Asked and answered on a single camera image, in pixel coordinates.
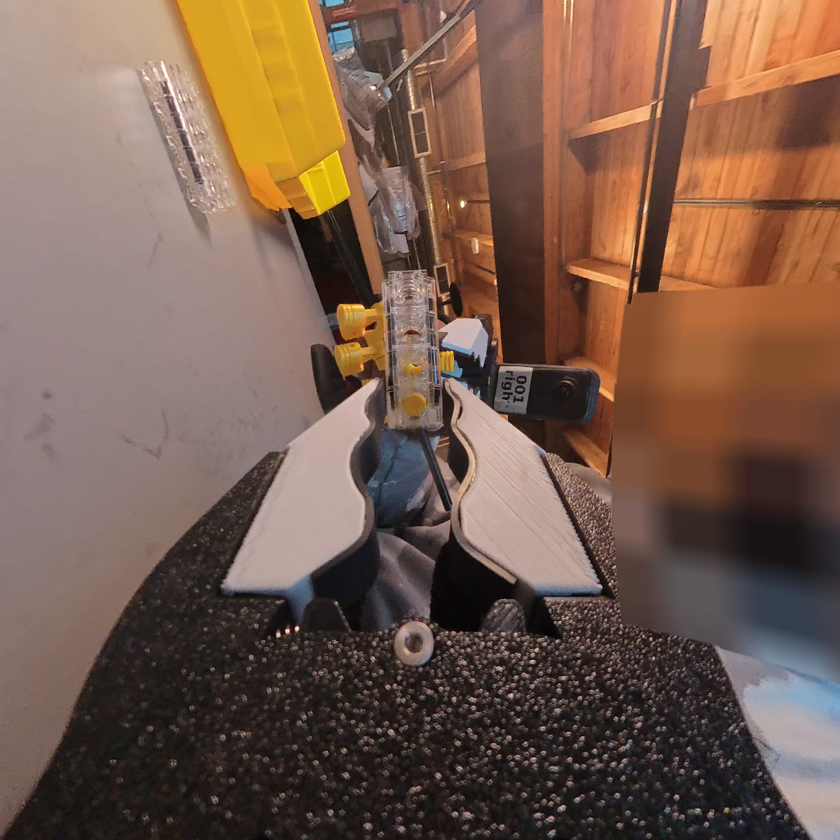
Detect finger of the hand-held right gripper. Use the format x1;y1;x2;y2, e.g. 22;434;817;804
440;317;497;395

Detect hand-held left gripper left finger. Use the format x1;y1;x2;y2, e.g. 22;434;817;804
222;377;386;626

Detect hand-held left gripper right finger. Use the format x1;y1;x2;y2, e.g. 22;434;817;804
435;379;605;622

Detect clear plastic engine block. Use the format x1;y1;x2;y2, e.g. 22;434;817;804
382;270;446;432
138;59;235;215

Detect yellow piston crankshaft assembly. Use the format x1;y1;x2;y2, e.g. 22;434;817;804
333;301;457;513

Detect grey patterned sweatshirt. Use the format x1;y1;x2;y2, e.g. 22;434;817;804
361;430;840;840

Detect cluttered wooden workbench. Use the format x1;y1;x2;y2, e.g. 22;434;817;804
308;0;427;290

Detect yellow storage bin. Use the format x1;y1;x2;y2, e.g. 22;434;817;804
176;0;352;219

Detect silver ventilation duct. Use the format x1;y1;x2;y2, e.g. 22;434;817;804
390;59;450;283

